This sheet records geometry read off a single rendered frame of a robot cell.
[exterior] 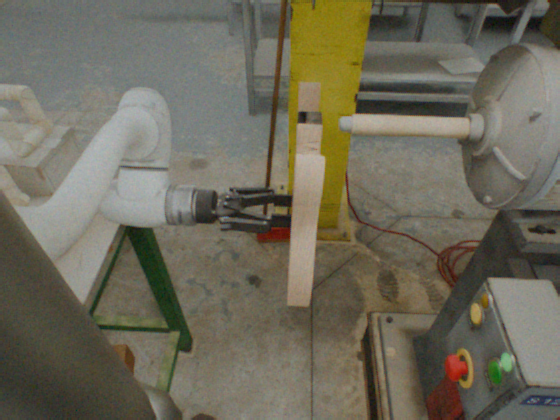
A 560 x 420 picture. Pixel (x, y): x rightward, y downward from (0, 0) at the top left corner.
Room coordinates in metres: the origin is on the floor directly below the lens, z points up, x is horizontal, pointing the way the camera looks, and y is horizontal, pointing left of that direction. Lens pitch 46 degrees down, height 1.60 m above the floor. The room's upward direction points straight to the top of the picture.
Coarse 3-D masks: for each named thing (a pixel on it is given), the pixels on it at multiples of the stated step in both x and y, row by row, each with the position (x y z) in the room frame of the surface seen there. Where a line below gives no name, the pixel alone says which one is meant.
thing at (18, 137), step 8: (0, 120) 0.63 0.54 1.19; (8, 120) 0.64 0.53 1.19; (0, 128) 0.63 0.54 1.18; (8, 128) 0.64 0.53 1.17; (16, 128) 0.65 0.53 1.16; (8, 136) 0.63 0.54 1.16; (16, 136) 0.64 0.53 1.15; (8, 144) 0.64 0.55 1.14; (16, 144) 0.64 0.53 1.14; (16, 152) 0.63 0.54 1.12
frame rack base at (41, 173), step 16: (64, 128) 0.74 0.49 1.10; (0, 144) 0.68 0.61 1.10; (64, 144) 0.71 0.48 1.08; (0, 160) 0.63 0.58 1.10; (16, 160) 0.63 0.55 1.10; (32, 160) 0.63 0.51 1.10; (48, 160) 0.64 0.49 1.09; (64, 160) 0.68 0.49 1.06; (16, 176) 0.61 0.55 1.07; (32, 176) 0.61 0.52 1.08; (48, 176) 0.62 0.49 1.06; (64, 176) 0.66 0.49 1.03; (32, 192) 0.61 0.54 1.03; (48, 192) 0.61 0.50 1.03
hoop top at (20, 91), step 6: (0, 84) 0.74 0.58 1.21; (6, 84) 0.74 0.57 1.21; (0, 90) 0.72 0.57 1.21; (6, 90) 0.72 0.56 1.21; (12, 90) 0.72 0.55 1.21; (18, 90) 0.72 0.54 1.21; (24, 90) 0.72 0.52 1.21; (30, 90) 0.73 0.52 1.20; (0, 96) 0.72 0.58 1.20; (6, 96) 0.72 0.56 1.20; (12, 96) 0.72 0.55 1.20; (18, 96) 0.72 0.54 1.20; (24, 96) 0.72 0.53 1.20
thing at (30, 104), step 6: (30, 96) 0.72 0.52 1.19; (24, 102) 0.71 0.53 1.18; (30, 102) 0.72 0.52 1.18; (36, 102) 0.73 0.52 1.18; (24, 108) 0.72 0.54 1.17; (30, 108) 0.72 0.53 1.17; (36, 108) 0.72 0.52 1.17; (30, 114) 0.71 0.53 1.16; (36, 114) 0.72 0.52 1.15; (42, 114) 0.73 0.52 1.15; (30, 120) 0.72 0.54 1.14; (36, 120) 0.72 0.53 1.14
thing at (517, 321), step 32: (480, 288) 0.32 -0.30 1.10; (512, 288) 0.31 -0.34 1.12; (544, 288) 0.31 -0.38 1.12; (480, 320) 0.28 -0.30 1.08; (512, 320) 0.26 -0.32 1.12; (544, 320) 0.26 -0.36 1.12; (480, 352) 0.25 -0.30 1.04; (512, 352) 0.21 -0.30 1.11; (544, 352) 0.21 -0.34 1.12; (480, 384) 0.21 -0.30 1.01; (512, 384) 0.18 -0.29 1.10; (544, 384) 0.17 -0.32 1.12; (480, 416) 0.18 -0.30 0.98; (512, 416) 0.17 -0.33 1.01; (544, 416) 0.17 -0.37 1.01
